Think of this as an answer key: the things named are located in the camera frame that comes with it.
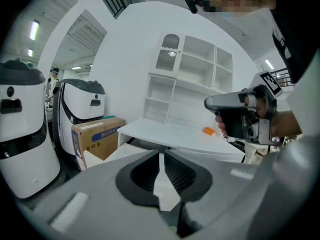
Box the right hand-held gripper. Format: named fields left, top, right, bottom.
left=204, top=70, right=285, bottom=145

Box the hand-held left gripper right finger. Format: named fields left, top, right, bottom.
left=163, top=133, right=310, bottom=240

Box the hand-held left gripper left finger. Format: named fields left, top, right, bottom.
left=17, top=149, right=181, bottom=240

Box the person's right forearm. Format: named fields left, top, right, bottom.
left=270, top=109, right=304, bottom=138

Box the white desk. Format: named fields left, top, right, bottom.
left=116, top=118, right=247, bottom=164

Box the person's right hand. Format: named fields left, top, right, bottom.
left=215, top=95, right=277, bottom=137

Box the small orange block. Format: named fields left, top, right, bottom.
left=202, top=126, right=216, bottom=137

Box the white shelf cabinet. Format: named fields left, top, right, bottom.
left=141, top=32, right=235, bottom=125

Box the brown cardboard box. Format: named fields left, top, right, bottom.
left=70, top=116, right=127, bottom=172

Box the large white service robot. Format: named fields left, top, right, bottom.
left=0, top=59, right=62, bottom=200

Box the white service robot dark top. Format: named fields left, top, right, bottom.
left=51, top=78, right=106, bottom=170

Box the person's white black shirt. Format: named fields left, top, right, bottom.
left=219, top=7, right=320, bottom=160

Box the black head camera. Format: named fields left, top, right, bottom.
left=183, top=0, right=200, bottom=15

